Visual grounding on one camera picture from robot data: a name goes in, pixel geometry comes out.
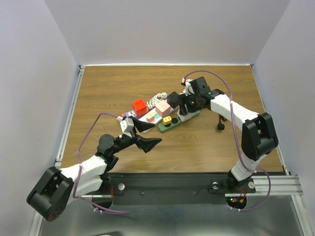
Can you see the pink cube socket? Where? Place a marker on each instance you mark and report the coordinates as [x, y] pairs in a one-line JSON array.
[[162, 108]]

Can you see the pink orange charger cube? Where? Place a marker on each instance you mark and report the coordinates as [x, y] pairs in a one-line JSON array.
[[150, 117]]

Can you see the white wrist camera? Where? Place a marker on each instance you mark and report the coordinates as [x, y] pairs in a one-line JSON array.
[[126, 125], [188, 89]]

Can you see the white cube adapter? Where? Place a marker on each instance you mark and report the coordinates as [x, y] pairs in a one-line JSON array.
[[184, 118]]

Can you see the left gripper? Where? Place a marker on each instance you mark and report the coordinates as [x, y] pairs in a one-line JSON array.
[[144, 143]]

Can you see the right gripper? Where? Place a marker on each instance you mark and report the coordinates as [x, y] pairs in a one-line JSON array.
[[182, 101]]

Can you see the green power strip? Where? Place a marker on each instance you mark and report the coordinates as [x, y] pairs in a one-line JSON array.
[[175, 123]]

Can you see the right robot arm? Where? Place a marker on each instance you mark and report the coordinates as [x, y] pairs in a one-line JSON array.
[[258, 139]]

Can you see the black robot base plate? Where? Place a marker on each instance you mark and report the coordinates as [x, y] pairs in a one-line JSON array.
[[170, 188]]

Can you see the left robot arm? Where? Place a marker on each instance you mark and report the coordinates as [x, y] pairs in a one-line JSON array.
[[59, 187]]

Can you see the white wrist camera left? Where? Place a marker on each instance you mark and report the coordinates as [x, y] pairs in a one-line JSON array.
[[126, 125]]

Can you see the aluminium table edge rail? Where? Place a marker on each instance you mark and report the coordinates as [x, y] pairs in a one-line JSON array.
[[59, 157]]

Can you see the red cube socket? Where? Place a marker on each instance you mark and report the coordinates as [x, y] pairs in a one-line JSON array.
[[140, 107]]

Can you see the black cube adapter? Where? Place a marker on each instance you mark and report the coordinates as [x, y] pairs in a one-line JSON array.
[[173, 100]]

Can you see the purple power strip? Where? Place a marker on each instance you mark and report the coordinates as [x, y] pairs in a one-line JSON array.
[[123, 116]]

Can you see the yellow green charger plug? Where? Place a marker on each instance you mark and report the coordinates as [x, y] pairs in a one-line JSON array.
[[167, 120]]

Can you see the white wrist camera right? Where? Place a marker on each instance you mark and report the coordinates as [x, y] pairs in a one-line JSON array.
[[188, 89]]

